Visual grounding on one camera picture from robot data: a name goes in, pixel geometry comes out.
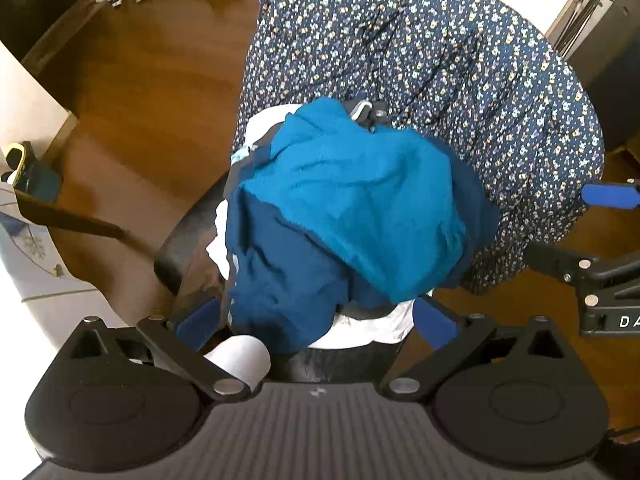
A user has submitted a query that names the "black chair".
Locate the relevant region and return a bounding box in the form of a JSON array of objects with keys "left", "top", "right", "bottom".
[{"left": 152, "top": 175, "right": 416, "bottom": 386}]

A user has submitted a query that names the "folded metal rack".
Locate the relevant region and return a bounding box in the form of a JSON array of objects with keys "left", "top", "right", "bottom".
[{"left": 550, "top": 0, "right": 608, "bottom": 58}]

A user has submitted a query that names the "white garment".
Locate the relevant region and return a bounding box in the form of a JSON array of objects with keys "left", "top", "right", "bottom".
[{"left": 206, "top": 104, "right": 436, "bottom": 350}]

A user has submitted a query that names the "navy floral blanket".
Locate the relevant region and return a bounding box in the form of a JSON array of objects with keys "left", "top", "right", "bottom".
[{"left": 232, "top": 0, "right": 606, "bottom": 296}]

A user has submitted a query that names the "dark grey garment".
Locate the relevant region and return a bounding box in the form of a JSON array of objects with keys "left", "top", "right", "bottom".
[{"left": 342, "top": 91, "right": 390, "bottom": 133}]

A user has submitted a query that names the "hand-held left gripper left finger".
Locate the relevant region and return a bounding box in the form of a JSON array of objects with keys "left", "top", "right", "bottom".
[{"left": 67, "top": 297, "right": 253, "bottom": 403}]

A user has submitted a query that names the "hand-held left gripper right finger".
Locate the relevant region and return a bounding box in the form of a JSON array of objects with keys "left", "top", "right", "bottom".
[{"left": 380, "top": 296, "right": 568, "bottom": 403}]

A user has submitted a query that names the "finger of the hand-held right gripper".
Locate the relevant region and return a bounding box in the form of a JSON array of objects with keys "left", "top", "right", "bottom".
[
  {"left": 522, "top": 242, "right": 640, "bottom": 307},
  {"left": 582, "top": 180, "right": 640, "bottom": 209}
]

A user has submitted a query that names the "white rolled cloth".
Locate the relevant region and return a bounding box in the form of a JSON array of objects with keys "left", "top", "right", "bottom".
[{"left": 202, "top": 335, "right": 272, "bottom": 392}]

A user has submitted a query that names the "yellow toaster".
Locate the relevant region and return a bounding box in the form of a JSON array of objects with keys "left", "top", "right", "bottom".
[{"left": 0, "top": 141, "right": 63, "bottom": 206}]

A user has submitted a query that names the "two-tone blue sweater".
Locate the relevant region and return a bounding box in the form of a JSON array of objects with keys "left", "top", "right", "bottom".
[{"left": 222, "top": 97, "right": 501, "bottom": 356}]

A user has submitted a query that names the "black cabinet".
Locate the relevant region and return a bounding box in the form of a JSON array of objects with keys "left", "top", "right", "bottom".
[{"left": 570, "top": 0, "right": 640, "bottom": 153}]

